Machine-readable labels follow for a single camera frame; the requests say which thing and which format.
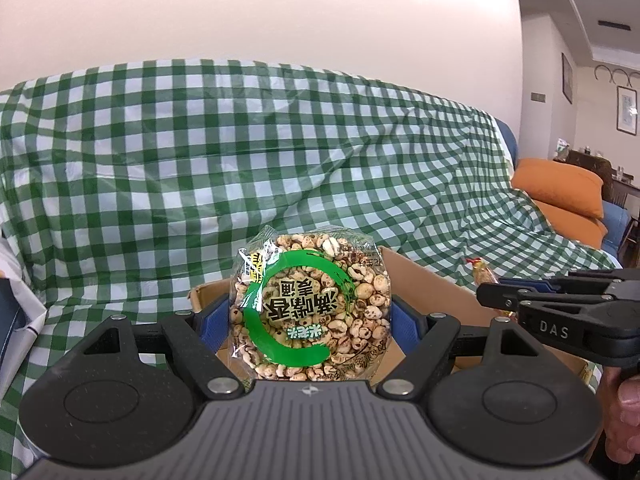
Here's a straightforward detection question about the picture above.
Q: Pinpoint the ring wall decoration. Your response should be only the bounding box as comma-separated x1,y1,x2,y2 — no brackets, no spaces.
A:
595,66,640,84

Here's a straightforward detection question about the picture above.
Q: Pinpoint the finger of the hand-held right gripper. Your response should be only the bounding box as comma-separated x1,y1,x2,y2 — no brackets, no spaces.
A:
476,283,617,312
499,268,640,293

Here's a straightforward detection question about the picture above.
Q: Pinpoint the blue zippered cushion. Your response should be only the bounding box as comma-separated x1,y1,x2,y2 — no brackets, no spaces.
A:
0,277,26,356

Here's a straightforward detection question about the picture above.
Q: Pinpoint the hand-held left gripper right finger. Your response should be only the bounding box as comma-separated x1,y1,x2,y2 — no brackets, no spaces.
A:
377,295,538,401

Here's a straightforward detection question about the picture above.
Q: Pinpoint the wooden cabinet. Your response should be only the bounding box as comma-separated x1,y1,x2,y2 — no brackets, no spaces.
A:
565,149,614,183

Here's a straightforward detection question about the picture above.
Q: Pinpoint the white paper bag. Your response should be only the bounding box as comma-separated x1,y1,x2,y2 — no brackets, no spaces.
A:
0,235,48,342

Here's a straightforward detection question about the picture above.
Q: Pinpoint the green white checked cloth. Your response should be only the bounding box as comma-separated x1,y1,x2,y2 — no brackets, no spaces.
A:
0,57,623,411

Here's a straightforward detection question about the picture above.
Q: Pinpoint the cardboard box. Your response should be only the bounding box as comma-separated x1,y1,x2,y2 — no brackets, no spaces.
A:
189,246,601,386

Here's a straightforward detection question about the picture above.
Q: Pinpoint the narrow framed picture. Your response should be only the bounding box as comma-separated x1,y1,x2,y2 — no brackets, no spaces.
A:
561,52,574,105

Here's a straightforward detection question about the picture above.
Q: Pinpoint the orange cushion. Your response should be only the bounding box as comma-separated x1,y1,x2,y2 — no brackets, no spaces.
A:
530,200,609,250
511,157,605,219

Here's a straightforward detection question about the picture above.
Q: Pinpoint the puffed grain cake packet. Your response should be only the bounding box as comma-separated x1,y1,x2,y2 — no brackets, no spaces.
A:
229,225,393,382

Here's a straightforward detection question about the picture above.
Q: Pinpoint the pale framed picture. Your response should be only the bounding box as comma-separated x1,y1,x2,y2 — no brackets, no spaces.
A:
616,86,639,136

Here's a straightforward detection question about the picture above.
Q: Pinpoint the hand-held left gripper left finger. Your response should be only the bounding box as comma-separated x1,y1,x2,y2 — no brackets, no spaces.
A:
80,296,246,401

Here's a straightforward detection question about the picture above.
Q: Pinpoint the red gold candy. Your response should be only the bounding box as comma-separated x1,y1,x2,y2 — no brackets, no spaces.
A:
465,257,502,289

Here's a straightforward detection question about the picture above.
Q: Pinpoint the person's right hand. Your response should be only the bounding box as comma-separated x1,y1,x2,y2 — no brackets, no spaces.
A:
597,365,640,466

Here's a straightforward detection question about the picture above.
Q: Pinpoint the blue sofa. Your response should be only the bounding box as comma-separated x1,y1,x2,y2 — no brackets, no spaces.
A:
492,115,633,261

